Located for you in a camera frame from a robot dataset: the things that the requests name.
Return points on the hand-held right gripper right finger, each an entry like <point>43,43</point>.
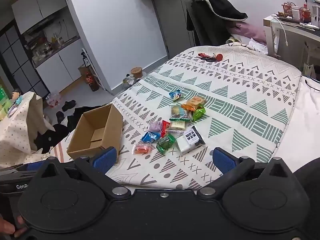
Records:
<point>223,159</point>

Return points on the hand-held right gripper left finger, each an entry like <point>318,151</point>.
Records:
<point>105,158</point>

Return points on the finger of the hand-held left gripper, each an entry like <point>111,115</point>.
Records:
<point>33,166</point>

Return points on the clear orange candy packet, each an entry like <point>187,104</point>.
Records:
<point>141,150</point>

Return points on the black and white packet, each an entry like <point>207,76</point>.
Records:
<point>192,136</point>

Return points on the clear white snack packet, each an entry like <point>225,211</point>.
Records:
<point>183,145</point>

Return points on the plain blue snack packet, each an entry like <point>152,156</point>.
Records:
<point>150,137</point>

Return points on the bright green snack packet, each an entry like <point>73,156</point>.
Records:
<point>198,115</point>

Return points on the long white snack packet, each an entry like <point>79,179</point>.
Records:
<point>177,125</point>

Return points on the purple snack packet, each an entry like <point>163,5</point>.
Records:
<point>155,126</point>

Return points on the dark green snack packet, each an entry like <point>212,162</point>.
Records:
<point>165,142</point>

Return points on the orange cracker packet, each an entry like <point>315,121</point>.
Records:
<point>194,102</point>

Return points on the clear green-edged cake packet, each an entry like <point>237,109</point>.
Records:
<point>178,112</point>

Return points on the red snack packet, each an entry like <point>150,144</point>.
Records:
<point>165,127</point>

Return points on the blue cartoon snack packet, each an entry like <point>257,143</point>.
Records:
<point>175,95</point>

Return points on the person's left hand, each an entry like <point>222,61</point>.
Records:
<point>7,227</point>

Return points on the black and white garment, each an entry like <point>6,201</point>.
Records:
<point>51,136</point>

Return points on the dotted cream tablecloth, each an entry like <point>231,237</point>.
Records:
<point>20,130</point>

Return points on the black clothing pile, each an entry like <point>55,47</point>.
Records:
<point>76,117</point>

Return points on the black slipper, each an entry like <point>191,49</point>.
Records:
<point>60,116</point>
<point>68,105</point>

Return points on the pack of water bottles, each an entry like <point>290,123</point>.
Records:
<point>53,100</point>

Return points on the cartoon doll figure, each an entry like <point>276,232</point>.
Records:
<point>16,96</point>

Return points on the green cartons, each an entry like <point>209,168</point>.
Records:
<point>3,100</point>

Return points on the dark bottle with red label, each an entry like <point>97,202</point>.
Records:
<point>93,85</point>

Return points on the white metal rack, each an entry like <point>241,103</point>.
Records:
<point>96,75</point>

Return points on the brown cardboard floor box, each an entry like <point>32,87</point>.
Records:
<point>82,71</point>

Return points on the white bed sheet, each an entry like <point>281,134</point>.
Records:
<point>305,120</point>

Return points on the brown lidded bucket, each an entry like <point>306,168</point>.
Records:
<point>136,72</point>

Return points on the white lower cabinet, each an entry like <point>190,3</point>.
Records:
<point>62,67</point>

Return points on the white cabinet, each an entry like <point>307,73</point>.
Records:
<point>37,5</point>
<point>62,67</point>

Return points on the black panelled partition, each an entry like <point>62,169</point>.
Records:
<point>22,62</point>

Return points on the printed white pillow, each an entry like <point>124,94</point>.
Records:
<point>255,45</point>

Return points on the clutter of kitchen utensils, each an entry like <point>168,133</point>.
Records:
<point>47,45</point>

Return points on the black chair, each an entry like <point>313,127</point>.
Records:
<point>207,32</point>

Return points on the pink cloth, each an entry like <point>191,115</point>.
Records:
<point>250,30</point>

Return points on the white desk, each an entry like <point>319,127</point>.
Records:
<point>295,33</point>

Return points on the grey door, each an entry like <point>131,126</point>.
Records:
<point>172,17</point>

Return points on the black jacket with white trim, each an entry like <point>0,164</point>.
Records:
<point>220,3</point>

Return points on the white power strip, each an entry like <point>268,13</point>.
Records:
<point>308,25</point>

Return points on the white upper cabinet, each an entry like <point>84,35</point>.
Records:
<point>37,5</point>

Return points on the red basket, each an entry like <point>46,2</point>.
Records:
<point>287,8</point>

